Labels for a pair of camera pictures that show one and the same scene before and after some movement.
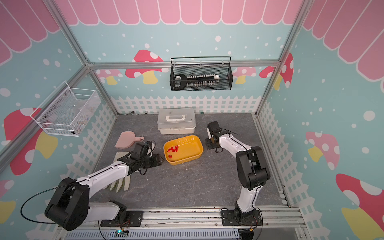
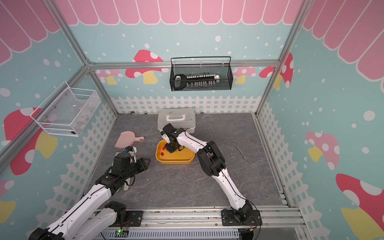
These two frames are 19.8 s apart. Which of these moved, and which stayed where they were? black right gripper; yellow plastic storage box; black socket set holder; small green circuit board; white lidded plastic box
Moved: black right gripper; yellow plastic storage box
Stayed: small green circuit board; black socket set holder; white lidded plastic box
